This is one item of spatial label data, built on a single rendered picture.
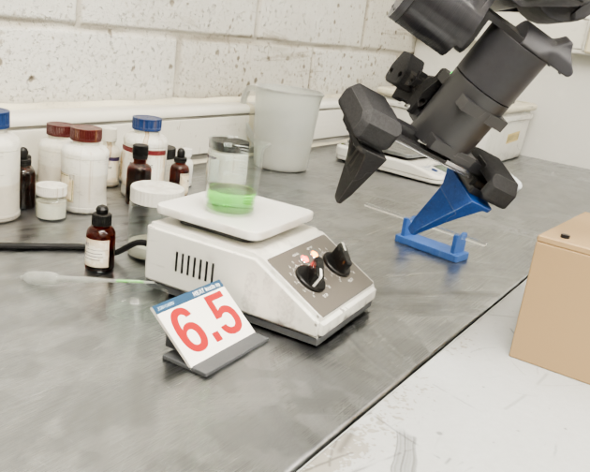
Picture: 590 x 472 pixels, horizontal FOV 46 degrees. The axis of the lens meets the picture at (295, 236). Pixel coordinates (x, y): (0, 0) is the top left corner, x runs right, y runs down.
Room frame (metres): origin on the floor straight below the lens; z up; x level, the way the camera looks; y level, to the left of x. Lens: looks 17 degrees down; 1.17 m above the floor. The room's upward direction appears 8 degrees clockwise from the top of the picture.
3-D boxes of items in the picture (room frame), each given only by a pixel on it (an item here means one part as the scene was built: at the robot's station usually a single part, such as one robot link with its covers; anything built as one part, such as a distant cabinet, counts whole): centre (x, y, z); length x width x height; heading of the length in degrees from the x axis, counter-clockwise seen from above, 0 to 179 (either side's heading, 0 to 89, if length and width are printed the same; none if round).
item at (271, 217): (0.68, 0.06, 0.98); 0.12 x 0.12 x 0.01; 63
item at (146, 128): (1.00, 0.23, 0.96); 0.06 x 0.06 x 0.11
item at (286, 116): (1.34, 0.06, 0.97); 0.18 x 0.13 x 0.15; 60
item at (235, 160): (0.66, 0.06, 1.02); 0.06 x 0.05 x 0.08; 90
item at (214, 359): (0.54, 0.06, 0.92); 0.09 x 0.06 x 0.04; 151
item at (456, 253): (0.91, -0.18, 0.92); 0.10 x 0.03 x 0.04; 48
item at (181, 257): (0.66, 0.04, 0.94); 0.22 x 0.13 x 0.08; 63
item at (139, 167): (0.94, 0.23, 0.94); 0.03 x 0.03 x 0.08
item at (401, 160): (1.49, -0.21, 0.92); 0.26 x 0.19 x 0.05; 53
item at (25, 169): (0.86, 0.35, 0.94); 0.03 x 0.03 x 0.08
